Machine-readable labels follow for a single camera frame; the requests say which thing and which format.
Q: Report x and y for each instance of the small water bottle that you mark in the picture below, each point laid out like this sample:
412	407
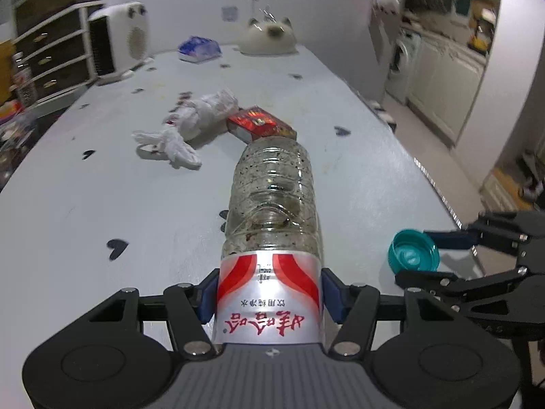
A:
23	76

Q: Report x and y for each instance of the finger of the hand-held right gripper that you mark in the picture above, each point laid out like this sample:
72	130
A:
425	279
455	239

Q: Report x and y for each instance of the white tissue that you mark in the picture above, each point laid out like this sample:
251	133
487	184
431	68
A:
170	147

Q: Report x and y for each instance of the clear plastic bottle red label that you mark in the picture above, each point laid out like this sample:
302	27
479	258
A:
272	204

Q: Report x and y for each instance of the blue tissue pack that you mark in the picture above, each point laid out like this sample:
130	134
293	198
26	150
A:
199	49

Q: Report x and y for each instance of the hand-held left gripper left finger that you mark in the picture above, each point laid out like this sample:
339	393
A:
208	294

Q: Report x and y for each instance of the small white wall switch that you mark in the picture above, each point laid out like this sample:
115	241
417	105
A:
229	12

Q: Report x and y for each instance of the teal plastic cap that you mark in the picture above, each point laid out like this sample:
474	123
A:
413	251

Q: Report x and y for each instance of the white drawer cabinet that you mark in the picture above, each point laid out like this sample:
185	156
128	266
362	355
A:
51	59

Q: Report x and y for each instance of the white washing machine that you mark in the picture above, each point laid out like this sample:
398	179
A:
402	68

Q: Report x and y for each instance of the white space heater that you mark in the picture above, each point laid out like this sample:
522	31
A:
121	42

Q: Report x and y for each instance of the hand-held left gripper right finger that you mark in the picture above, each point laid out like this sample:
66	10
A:
331	294

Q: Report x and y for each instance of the red cardboard box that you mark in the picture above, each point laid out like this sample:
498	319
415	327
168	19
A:
257	123

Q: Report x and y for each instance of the white plastic bag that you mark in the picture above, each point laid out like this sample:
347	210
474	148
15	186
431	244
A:
204	110

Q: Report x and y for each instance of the white cat-shaped ornament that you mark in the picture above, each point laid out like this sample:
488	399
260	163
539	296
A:
268	36

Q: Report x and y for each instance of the white kitchen cabinet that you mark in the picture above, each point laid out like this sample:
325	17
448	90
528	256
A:
447	89

